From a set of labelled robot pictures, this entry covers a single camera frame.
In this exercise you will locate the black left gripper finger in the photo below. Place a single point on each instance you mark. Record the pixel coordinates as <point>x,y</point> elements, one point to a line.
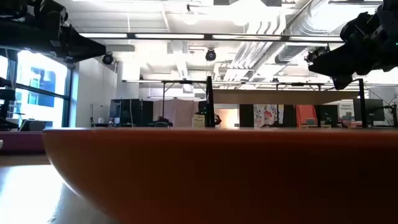
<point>84,46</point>

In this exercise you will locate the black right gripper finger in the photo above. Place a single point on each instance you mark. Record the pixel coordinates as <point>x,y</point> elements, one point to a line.
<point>335,67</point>

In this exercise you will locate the magenta purple plate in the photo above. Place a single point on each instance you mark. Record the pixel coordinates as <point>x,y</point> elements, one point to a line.
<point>21,141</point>

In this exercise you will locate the terracotta orange plate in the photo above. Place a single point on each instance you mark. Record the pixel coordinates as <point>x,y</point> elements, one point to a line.
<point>217,174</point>

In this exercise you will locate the orange panel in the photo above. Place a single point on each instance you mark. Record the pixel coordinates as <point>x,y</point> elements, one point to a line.
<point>306,114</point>

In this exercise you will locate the black background monitor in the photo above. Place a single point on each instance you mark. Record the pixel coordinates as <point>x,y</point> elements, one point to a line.
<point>373,109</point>

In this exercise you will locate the black cabinet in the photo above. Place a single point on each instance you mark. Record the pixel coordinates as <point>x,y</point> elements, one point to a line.
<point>130,112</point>

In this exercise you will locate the patterned white cloth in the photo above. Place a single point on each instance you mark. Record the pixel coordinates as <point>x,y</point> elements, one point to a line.
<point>265,115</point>

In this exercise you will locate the white hanging cloth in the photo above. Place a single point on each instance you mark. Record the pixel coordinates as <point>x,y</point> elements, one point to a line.
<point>175,112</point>

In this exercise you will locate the silver ventilation duct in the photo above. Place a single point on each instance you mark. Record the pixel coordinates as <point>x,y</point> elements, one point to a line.
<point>264,46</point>

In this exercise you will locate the black ceiling light rail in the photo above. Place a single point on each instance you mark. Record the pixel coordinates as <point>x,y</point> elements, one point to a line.
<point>208,36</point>

